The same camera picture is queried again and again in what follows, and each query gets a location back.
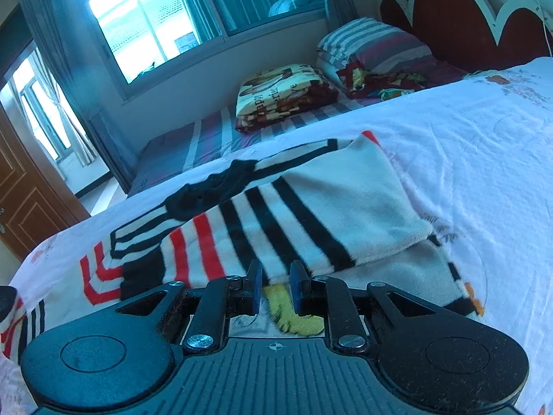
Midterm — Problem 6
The striped mattress sheet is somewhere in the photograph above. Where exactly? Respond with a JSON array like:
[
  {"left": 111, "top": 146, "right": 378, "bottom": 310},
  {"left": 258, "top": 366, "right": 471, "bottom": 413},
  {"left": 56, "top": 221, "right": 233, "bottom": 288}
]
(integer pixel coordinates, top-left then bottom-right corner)
[{"left": 127, "top": 63, "right": 467, "bottom": 200}]

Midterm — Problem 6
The large sliding window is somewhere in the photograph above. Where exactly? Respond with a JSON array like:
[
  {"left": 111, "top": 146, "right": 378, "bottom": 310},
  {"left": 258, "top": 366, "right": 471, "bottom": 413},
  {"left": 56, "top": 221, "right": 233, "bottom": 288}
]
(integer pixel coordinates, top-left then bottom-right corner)
[{"left": 71, "top": 0, "right": 329, "bottom": 100}]

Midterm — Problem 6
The floral bed sheet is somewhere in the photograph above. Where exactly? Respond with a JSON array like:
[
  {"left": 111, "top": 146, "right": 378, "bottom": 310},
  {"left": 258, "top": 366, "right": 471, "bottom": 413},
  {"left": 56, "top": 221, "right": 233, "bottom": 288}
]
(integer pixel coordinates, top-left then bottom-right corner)
[{"left": 0, "top": 54, "right": 553, "bottom": 415}]

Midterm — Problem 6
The striped knit sweater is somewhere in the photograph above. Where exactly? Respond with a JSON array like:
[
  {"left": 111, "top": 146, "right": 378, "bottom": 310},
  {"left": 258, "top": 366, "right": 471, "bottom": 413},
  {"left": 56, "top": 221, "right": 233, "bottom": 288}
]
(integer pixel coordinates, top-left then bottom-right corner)
[{"left": 0, "top": 131, "right": 487, "bottom": 364}]

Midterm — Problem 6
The red scalloped headboard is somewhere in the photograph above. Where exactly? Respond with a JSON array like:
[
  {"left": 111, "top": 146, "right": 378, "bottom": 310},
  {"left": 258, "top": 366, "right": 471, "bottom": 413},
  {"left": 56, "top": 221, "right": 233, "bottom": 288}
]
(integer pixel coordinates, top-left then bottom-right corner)
[{"left": 379, "top": 0, "right": 553, "bottom": 74}]

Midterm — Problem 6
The brown wooden door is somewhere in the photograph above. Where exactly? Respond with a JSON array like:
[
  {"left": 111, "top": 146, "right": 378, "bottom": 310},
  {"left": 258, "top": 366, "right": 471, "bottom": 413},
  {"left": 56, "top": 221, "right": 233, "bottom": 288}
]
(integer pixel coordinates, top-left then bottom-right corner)
[{"left": 0, "top": 108, "right": 89, "bottom": 262}]

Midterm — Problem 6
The folded printed blanket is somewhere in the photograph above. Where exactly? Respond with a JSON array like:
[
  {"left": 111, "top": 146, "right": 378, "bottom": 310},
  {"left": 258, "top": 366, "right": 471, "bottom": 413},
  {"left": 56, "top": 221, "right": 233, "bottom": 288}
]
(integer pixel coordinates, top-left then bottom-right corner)
[{"left": 235, "top": 64, "right": 340, "bottom": 132}]

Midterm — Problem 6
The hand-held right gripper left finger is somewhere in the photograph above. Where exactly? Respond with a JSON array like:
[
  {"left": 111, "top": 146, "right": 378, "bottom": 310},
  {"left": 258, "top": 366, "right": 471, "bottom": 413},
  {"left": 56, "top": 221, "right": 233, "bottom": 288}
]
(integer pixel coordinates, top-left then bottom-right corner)
[{"left": 113, "top": 260, "right": 264, "bottom": 354}]

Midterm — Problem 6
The white sheer curtain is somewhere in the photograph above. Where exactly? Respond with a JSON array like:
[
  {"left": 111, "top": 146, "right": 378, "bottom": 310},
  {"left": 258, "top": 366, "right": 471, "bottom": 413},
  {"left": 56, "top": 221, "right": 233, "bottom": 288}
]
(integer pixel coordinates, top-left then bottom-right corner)
[{"left": 30, "top": 47, "right": 98, "bottom": 167}]

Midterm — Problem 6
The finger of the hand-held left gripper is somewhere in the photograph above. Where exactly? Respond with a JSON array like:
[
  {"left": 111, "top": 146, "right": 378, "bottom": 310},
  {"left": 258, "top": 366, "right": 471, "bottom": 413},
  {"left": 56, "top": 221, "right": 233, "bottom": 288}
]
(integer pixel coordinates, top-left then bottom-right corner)
[{"left": 0, "top": 286, "right": 18, "bottom": 325}]

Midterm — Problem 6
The striped pillow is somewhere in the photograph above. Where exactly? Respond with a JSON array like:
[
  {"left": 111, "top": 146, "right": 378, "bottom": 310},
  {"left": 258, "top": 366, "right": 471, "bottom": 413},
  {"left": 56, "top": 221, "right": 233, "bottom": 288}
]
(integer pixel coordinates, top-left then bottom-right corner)
[{"left": 316, "top": 17, "right": 437, "bottom": 81}]

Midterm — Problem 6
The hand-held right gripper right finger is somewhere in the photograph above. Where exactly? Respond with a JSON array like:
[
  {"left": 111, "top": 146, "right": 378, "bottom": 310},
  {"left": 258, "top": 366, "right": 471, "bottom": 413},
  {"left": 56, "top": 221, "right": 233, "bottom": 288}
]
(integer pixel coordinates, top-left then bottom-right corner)
[{"left": 289, "top": 260, "right": 436, "bottom": 353}]

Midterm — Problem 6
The thin wall cable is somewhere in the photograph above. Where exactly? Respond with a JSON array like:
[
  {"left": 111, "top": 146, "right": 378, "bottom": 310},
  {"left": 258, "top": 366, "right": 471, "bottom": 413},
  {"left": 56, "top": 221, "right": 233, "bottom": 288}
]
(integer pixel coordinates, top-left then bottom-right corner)
[{"left": 533, "top": 0, "right": 553, "bottom": 57}]

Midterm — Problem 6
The colourful crumpled cloth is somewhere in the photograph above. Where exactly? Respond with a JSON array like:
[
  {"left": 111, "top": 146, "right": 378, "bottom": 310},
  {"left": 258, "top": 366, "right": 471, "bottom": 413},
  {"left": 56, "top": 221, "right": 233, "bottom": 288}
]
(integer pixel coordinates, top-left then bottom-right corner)
[{"left": 339, "top": 63, "right": 426, "bottom": 100}]

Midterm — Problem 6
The teal bedding bundle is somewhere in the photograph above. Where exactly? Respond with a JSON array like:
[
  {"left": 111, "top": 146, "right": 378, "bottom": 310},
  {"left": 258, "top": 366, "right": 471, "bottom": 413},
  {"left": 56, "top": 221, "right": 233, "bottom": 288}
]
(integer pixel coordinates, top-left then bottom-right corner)
[{"left": 269, "top": 0, "right": 325, "bottom": 18}]

